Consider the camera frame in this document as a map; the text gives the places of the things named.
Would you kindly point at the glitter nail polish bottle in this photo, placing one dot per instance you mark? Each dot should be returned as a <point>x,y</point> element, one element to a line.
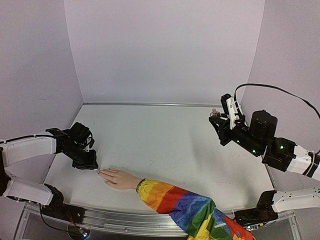
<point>215,114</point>

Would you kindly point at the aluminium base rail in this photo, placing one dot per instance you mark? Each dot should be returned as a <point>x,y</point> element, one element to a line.
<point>141,224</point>

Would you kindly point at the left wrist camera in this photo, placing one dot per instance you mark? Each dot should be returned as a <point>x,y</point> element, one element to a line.
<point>88,143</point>

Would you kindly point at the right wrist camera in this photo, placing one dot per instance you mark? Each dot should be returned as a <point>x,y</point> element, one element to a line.
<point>233,110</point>

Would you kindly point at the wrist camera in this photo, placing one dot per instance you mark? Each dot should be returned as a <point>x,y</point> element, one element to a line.
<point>233,110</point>
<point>88,143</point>

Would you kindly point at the mannequin hand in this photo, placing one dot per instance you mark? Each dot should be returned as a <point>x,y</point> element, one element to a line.
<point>119,179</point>

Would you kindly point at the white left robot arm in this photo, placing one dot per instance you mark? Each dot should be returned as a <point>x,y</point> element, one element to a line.
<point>28,147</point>

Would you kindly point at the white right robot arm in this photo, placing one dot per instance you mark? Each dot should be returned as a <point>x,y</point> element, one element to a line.
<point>294,170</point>

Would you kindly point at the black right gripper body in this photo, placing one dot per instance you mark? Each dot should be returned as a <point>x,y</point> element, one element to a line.
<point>225,130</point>

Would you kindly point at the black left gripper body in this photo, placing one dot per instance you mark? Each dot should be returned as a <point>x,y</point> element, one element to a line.
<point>81,160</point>

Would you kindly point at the rainbow coloured sleeve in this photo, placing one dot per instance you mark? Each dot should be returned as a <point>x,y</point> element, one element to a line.
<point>195,214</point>

